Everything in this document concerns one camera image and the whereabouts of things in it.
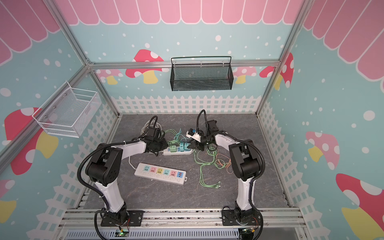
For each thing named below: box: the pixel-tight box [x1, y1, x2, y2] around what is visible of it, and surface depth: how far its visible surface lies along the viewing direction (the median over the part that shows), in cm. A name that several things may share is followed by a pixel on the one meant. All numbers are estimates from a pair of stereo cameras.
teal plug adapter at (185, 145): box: [183, 142, 191, 151], surface depth 92 cm
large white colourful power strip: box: [134, 163, 188, 186], surface depth 89 cm
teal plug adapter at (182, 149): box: [179, 142, 185, 152], surface depth 95 cm
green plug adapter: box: [170, 145, 177, 153], surface depth 94 cm
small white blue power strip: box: [162, 146, 194, 156], surface depth 98 cm
